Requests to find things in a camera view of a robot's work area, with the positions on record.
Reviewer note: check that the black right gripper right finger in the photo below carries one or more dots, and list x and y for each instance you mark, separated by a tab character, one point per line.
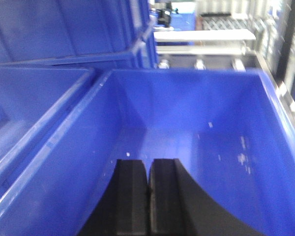
180	207

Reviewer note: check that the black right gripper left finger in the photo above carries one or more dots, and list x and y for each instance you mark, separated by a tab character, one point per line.
123	208

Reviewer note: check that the blue bin front right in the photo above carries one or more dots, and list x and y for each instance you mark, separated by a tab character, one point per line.
229	130

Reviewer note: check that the blue bin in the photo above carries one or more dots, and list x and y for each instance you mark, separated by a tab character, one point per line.
32	98
98	33
229	130

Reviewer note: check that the blue bin front left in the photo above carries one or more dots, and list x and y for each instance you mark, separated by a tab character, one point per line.
32	98

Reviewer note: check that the blue bin rear left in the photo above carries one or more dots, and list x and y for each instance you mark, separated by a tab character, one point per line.
98	33

